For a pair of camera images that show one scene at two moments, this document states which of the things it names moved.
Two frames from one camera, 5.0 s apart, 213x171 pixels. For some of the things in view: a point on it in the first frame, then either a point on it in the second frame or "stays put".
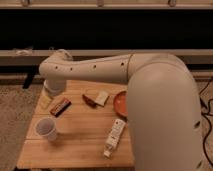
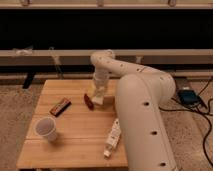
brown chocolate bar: [60, 107] stays put
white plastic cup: [46, 127] stays put
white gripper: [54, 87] -> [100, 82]
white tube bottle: [114, 136] stays put
